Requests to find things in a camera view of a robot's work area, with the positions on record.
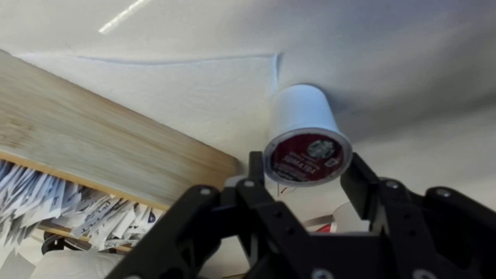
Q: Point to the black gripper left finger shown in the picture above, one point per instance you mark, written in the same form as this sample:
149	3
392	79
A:
206	242

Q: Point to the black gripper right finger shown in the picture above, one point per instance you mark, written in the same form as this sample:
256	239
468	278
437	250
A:
444	233

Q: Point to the white coffee pod red lid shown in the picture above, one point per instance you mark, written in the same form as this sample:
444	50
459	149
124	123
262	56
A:
303	124

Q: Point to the white paper towel roll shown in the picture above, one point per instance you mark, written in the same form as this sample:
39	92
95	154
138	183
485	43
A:
78	265

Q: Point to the open wooden packet box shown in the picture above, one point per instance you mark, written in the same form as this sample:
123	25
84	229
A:
103	140

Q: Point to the white sugar packets pile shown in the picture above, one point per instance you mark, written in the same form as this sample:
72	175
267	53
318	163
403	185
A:
56	202

